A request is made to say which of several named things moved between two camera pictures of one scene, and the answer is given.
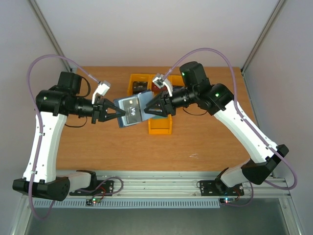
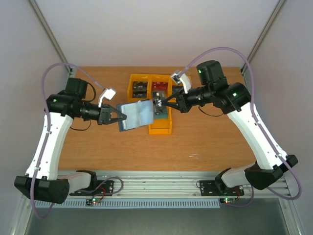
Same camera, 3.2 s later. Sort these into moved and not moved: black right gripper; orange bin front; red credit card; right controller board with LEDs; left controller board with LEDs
Moved: black right gripper
Not moved: red credit card; orange bin front; left controller board with LEDs; right controller board with LEDs
